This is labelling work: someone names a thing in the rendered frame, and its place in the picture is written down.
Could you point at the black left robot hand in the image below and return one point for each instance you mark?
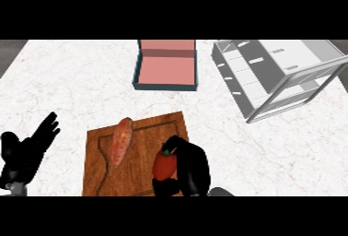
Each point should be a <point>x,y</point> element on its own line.
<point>28,153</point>

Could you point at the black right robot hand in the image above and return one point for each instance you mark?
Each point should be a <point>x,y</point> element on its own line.
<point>191,167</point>

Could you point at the red bell pepper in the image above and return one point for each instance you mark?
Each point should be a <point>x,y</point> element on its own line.
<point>163,166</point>

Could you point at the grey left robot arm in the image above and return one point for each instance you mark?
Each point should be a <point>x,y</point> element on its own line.
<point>16,189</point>

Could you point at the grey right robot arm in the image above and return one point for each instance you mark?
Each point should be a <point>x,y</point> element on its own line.
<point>220,192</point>

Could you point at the brown wooden cutting board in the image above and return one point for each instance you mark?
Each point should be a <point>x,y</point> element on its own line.
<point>131,181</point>

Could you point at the orange sweet potato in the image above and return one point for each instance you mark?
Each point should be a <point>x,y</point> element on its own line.
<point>119,143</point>

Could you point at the teal box with pink inside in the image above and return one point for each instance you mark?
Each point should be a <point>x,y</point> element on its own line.
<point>166,66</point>

